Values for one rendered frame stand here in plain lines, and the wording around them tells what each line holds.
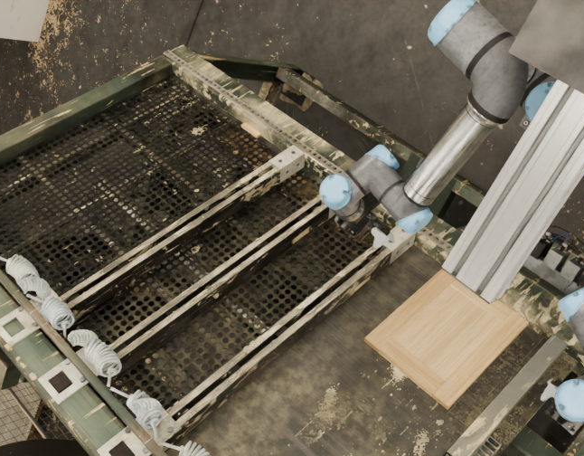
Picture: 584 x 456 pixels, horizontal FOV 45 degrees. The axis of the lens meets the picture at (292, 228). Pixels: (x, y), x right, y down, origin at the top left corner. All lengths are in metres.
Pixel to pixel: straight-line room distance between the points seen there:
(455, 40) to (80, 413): 1.30
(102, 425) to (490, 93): 1.24
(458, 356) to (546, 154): 1.22
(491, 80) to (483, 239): 0.46
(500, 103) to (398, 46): 2.02
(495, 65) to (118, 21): 3.57
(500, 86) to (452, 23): 0.16
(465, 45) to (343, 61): 2.17
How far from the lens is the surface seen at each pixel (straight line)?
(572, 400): 1.45
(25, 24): 5.32
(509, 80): 1.43
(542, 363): 2.19
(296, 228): 2.30
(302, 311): 2.11
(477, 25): 1.45
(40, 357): 2.08
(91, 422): 1.95
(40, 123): 2.84
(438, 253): 2.35
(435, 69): 3.33
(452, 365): 2.13
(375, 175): 1.64
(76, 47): 5.07
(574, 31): 1.01
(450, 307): 2.25
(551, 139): 1.01
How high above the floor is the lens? 3.00
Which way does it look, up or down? 52 degrees down
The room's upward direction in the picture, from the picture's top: 100 degrees counter-clockwise
